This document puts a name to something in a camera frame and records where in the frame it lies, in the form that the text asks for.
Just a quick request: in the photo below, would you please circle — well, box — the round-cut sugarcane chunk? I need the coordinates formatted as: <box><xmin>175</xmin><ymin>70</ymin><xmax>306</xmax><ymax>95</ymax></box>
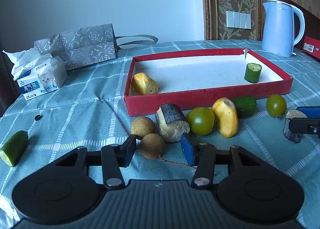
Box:
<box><xmin>283</xmin><ymin>109</ymin><xmax>307</xmax><ymax>143</ymax></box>

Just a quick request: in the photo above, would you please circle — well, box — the green tomato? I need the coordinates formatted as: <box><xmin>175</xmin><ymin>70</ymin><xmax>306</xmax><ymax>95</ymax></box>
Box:
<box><xmin>266</xmin><ymin>94</ymin><xmax>287</xmax><ymax>118</ymax></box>
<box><xmin>186</xmin><ymin>107</ymin><xmax>215</xmax><ymax>136</ymax></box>

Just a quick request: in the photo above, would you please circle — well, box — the brown longan with stem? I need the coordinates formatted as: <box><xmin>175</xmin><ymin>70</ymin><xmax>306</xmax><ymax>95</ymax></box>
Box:
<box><xmin>140</xmin><ymin>134</ymin><xmax>196</xmax><ymax>169</ymax></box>

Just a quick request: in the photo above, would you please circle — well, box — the brown longan fruit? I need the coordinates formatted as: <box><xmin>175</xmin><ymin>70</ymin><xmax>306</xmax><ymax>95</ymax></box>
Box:
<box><xmin>131</xmin><ymin>116</ymin><xmax>155</xmax><ymax>140</ymax></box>

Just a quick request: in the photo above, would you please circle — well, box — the dark sugarcane chunk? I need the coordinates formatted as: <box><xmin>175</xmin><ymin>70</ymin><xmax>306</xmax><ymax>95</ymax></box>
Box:
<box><xmin>155</xmin><ymin>104</ymin><xmax>190</xmax><ymax>143</ymax></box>

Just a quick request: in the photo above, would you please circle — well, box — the yellow peeled fruit piece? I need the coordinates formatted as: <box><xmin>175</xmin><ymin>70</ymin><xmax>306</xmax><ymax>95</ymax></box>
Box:
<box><xmin>211</xmin><ymin>97</ymin><xmax>238</xmax><ymax>138</ymax></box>

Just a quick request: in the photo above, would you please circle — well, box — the dark green cucumber piece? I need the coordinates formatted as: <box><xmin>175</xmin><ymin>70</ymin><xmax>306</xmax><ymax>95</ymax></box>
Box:
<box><xmin>233</xmin><ymin>95</ymin><xmax>257</xmax><ymax>118</ymax></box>

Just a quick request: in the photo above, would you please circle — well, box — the cut cucumber cylinder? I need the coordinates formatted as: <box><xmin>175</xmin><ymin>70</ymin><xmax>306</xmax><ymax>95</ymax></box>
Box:
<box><xmin>244</xmin><ymin>63</ymin><xmax>262</xmax><ymax>83</ymax></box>

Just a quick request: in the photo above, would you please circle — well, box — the yellow jackfruit piece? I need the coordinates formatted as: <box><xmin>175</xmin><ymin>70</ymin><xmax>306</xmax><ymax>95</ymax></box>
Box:
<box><xmin>132</xmin><ymin>72</ymin><xmax>159</xmax><ymax>95</ymax></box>

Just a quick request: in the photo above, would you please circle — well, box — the checked teal tablecloth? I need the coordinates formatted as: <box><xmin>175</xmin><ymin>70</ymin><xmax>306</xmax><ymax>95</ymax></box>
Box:
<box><xmin>1</xmin><ymin>40</ymin><xmax>319</xmax><ymax>228</ymax></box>

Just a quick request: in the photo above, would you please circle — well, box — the red box at edge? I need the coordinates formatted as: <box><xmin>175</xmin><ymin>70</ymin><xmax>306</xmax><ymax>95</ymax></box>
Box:
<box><xmin>302</xmin><ymin>36</ymin><xmax>320</xmax><ymax>59</ymax></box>

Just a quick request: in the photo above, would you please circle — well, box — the red shallow cardboard tray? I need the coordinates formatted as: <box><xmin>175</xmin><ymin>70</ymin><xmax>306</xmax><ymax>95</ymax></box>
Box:
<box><xmin>124</xmin><ymin>48</ymin><xmax>293</xmax><ymax>116</ymax></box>

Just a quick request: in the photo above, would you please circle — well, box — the light blue electric kettle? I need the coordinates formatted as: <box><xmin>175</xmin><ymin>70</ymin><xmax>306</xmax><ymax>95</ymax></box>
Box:
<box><xmin>262</xmin><ymin>0</ymin><xmax>305</xmax><ymax>58</ymax></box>

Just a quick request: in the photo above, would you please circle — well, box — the green cucumber end piece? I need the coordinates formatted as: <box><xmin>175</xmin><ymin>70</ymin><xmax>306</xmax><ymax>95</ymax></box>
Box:
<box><xmin>1</xmin><ymin>130</ymin><xmax>28</xmax><ymax>167</ymax></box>

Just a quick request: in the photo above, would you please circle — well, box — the tissue pack with cat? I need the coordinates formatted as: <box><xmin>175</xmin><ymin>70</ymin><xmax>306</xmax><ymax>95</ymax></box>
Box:
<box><xmin>5</xmin><ymin>47</ymin><xmax>68</xmax><ymax>100</ymax></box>

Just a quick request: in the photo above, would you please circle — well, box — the grey patterned gift bag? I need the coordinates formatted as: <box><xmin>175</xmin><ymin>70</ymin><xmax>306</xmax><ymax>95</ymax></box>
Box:
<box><xmin>34</xmin><ymin>24</ymin><xmax>158</xmax><ymax>71</ymax></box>

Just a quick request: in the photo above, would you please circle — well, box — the white wall switch panel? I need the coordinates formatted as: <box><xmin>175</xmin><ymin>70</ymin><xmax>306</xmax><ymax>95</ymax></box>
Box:
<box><xmin>226</xmin><ymin>11</ymin><xmax>252</xmax><ymax>29</ymax></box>

